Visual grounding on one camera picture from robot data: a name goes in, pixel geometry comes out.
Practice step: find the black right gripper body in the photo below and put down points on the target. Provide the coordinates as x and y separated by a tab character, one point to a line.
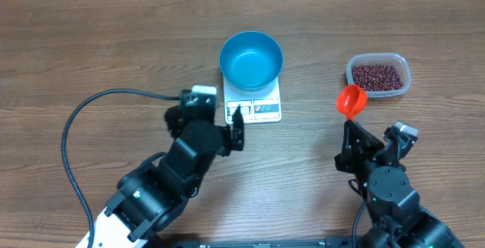
360	166

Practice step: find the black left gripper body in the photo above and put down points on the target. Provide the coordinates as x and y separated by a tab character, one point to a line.
225	147

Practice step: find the red scoop blue handle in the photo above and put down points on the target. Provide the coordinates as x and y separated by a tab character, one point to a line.
351	101

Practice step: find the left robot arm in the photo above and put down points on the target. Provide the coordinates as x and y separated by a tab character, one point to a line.
155	193

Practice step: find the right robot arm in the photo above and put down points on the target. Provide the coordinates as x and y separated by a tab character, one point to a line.
391	214

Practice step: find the white digital kitchen scale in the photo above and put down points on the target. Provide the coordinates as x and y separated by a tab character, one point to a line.
263	106

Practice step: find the blue metal bowl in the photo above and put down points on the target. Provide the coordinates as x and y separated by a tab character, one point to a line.
251	60

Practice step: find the red beans pile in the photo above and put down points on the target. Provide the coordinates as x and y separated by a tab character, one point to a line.
377	77

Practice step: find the clear plastic container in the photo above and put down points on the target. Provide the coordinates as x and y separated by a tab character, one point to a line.
394	59

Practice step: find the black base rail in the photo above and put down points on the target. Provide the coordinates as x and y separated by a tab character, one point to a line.
328	242

